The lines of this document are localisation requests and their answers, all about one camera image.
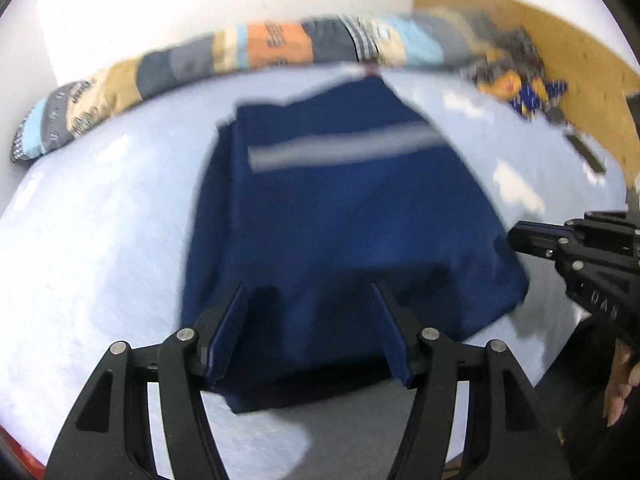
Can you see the rolled patchwork quilt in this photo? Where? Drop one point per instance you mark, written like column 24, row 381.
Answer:
column 165, row 67

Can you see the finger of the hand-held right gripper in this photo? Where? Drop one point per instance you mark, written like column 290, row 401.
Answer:
column 610, row 232
column 537, row 237

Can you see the person's right hand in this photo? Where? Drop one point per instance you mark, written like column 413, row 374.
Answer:
column 622, row 385

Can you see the red bag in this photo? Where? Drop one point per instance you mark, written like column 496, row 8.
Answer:
column 20, row 460

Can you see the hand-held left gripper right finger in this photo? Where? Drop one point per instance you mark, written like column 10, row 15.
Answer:
column 395, row 340

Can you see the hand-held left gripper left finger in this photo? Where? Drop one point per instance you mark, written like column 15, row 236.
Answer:
column 227, row 335

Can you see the wooden headboard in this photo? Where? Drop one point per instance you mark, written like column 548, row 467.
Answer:
column 575, row 60

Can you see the dark patterned cloth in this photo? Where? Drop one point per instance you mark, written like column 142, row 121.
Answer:
column 525, row 90

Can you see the bed with light blue sheet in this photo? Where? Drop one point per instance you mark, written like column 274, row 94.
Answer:
column 90, row 260

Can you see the navy jacket with red collar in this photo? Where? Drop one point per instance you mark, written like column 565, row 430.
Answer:
column 325, row 210

